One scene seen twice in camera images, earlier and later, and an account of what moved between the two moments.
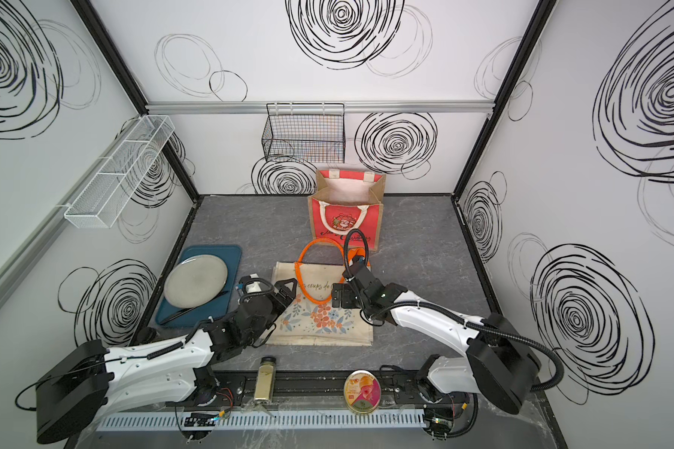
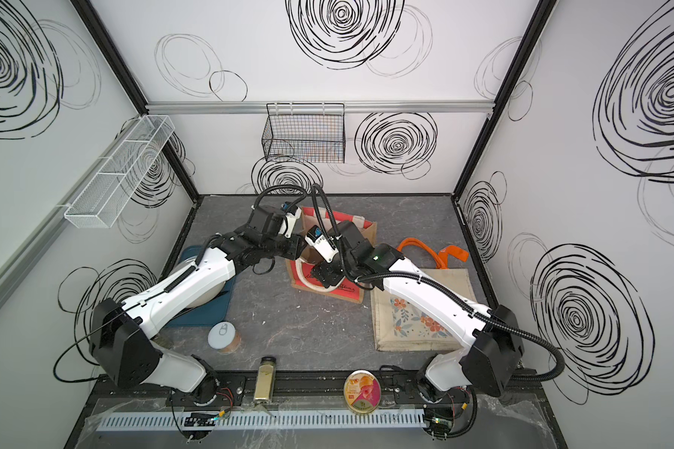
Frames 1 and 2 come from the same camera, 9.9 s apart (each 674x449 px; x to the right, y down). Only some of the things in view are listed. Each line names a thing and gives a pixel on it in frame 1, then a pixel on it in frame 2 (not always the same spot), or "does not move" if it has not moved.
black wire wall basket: x=313 y=133 does not move
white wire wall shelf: x=111 y=181 does not move
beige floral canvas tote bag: x=309 y=319 → x=400 y=326
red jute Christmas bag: x=344 y=200 → x=322 y=228
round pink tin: x=361 y=391 does not move
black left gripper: x=285 y=295 → x=297 y=247
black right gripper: x=345 y=291 → x=325 y=274
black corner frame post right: x=521 y=57 does not move
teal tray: x=219 y=306 does not move
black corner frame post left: x=135 y=95 does not move
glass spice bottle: x=265 y=380 does not move
